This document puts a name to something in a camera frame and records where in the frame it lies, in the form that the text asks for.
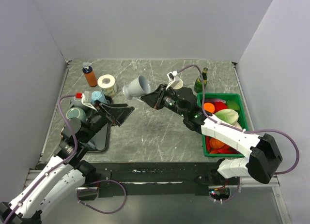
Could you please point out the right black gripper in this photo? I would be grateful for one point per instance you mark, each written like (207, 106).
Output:
(155, 99)

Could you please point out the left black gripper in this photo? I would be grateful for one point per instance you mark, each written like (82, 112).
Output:
(119, 112)

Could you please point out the small blue-grey mug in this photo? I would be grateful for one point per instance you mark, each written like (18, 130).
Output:
(137, 87)

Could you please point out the light blue mug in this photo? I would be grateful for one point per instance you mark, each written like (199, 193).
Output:
(98, 95)

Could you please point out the grey mug with cream inside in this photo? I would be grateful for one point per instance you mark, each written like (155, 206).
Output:
(178, 83)

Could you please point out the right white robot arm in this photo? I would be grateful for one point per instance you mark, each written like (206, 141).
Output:
(261, 155)

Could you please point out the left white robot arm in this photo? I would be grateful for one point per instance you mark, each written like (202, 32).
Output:
(65, 170)

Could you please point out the teal green mug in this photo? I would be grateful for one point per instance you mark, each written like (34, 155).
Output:
(76, 112)

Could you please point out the pale grey-blue mug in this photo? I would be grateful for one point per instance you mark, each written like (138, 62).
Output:
(76, 102)

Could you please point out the black serving tray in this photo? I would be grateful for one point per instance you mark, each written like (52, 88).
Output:
(99, 143)

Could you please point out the orange soap dispenser bottle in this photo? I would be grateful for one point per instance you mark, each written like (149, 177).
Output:
(89, 74)

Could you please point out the green glass bottle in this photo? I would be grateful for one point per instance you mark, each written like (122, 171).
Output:
(201, 81)

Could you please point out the green plastic basket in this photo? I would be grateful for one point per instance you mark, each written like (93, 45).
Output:
(225, 151)

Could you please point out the orange plush carrot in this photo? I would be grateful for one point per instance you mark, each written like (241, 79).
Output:
(209, 107)

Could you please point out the red plush vegetable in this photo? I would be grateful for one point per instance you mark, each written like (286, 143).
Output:
(219, 106)

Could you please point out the red plush chili pepper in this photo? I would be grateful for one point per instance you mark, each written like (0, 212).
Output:
(207, 141)

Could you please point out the orange plush pumpkin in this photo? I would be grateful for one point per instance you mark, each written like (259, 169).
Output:
(216, 144)

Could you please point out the green plush cabbage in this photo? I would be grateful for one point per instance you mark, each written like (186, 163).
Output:
(229, 116)

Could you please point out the dark green plush avocado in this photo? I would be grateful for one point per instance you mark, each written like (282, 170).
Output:
(233, 105)

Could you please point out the white plush radish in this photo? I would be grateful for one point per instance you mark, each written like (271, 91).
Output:
(237, 125)

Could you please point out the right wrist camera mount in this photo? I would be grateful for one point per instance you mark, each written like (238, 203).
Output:
(172, 76)

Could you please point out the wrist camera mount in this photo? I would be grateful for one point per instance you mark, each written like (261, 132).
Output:
(86, 98)
(172, 76)

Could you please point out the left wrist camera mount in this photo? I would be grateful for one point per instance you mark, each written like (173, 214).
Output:
(86, 98)

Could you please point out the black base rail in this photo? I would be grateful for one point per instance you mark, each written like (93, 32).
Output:
(157, 178)

